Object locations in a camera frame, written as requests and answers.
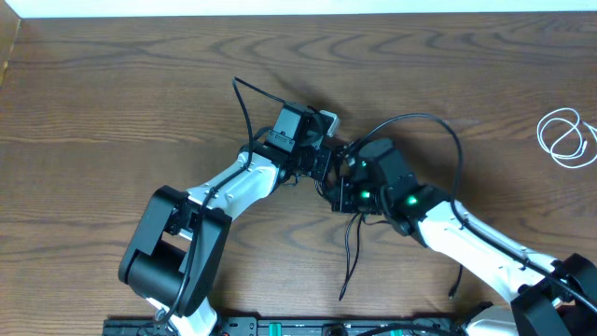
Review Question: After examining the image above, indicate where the white USB cable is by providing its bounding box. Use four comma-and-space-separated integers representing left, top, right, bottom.
535, 107, 597, 170

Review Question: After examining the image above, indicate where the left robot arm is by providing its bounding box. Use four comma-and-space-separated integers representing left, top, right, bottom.
118, 103, 340, 335

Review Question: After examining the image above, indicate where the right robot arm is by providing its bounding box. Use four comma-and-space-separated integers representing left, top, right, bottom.
328, 138, 596, 335

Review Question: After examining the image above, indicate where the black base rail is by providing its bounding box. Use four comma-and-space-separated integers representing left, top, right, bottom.
102, 316, 465, 336

